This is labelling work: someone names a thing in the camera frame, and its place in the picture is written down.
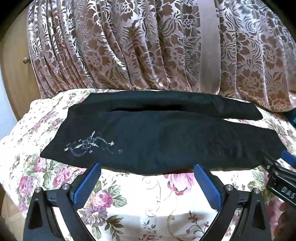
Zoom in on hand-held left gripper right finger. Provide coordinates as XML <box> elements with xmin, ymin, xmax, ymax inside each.
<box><xmin>194</xmin><ymin>163</ymin><xmax>276</xmax><ymax>241</ymax></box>

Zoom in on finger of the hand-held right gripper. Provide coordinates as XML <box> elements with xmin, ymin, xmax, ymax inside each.
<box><xmin>280</xmin><ymin>150</ymin><xmax>296</xmax><ymax>166</ymax></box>
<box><xmin>258</xmin><ymin>149</ymin><xmax>281</xmax><ymax>172</ymax></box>

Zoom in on brown floral patterned curtain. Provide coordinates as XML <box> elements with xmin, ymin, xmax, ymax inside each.
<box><xmin>26</xmin><ymin>0</ymin><xmax>296</xmax><ymax>112</ymax></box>

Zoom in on black pants with white embroidery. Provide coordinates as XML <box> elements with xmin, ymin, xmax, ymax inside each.
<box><xmin>40</xmin><ymin>90</ymin><xmax>286</xmax><ymax>175</ymax></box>

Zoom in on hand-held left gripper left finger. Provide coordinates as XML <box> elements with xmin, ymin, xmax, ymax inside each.
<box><xmin>23</xmin><ymin>162</ymin><xmax>102</xmax><ymax>241</ymax></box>

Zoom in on floral bedspread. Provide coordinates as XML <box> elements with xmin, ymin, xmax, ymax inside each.
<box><xmin>0</xmin><ymin>89</ymin><xmax>296</xmax><ymax>241</ymax></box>

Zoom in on blue object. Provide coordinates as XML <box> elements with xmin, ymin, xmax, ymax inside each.
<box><xmin>286</xmin><ymin>111</ymin><xmax>296</xmax><ymax>126</ymax></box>

